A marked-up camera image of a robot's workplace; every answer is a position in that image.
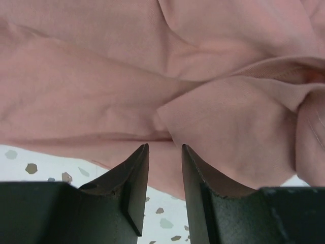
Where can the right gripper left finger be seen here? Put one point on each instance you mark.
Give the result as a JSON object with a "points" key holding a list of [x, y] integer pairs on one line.
{"points": [[108, 209]]}

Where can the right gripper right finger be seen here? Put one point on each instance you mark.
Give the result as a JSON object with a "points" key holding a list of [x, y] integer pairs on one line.
{"points": [[221, 210]]}

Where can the pink printed t shirt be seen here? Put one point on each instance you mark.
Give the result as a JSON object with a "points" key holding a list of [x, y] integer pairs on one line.
{"points": [[241, 82]]}

